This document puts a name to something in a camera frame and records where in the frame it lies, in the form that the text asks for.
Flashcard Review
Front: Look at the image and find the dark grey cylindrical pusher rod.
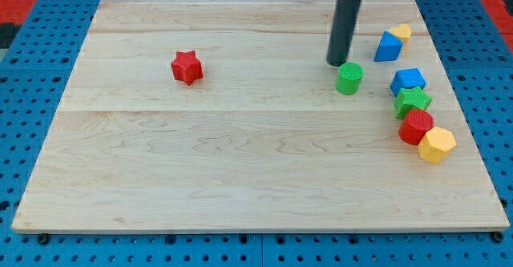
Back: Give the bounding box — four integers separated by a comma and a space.
326, 0, 361, 67

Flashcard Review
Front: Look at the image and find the green cylinder block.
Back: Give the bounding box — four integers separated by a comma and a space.
335, 62, 364, 95

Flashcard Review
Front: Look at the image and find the blue triangle block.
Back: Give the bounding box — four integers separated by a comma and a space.
374, 31, 403, 62

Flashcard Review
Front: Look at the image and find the yellow heart block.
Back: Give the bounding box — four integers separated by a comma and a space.
389, 23, 412, 44

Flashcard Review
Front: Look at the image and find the blue cube block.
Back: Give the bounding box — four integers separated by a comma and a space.
390, 68, 426, 97

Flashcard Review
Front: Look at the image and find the green star block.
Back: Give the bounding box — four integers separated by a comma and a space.
394, 86, 433, 119

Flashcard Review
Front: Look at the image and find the red cylinder block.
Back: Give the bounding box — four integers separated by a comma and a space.
398, 109, 434, 145

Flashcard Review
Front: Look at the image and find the yellow hexagon block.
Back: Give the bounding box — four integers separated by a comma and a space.
418, 127, 457, 164

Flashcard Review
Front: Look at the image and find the light wooden board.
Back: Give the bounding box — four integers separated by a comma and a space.
12, 0, 510, 234

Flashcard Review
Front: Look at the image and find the red star block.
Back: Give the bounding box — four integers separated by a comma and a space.
171, 51, 204, 86

